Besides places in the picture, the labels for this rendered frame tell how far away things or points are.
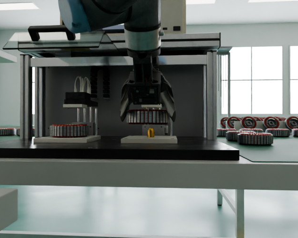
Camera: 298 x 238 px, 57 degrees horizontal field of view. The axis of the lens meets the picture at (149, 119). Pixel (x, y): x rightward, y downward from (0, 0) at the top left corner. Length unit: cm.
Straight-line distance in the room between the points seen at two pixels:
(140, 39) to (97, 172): 28
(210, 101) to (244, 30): 693
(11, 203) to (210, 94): 68
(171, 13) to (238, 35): 675
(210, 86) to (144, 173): 44
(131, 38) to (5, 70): 808
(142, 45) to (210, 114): 41
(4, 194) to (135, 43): 36
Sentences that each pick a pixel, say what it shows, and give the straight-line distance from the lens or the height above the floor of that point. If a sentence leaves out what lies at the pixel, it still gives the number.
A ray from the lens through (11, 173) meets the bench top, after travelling 64.
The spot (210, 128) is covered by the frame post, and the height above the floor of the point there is 81.
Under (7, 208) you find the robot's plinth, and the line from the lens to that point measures 37.
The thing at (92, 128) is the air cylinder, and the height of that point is 80.
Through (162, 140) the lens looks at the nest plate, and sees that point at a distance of 73.
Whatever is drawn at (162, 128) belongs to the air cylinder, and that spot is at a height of 80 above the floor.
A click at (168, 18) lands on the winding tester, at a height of 117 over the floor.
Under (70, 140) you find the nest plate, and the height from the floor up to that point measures 78.
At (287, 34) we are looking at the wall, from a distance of 809.
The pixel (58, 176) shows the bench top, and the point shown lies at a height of 72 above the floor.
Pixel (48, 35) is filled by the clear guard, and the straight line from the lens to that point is 78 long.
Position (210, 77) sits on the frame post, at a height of 97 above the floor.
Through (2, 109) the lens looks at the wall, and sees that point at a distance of 854.
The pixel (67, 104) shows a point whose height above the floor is 88.
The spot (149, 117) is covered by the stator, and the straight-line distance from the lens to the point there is 66.
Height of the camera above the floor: 83
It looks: level
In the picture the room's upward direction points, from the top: straight up
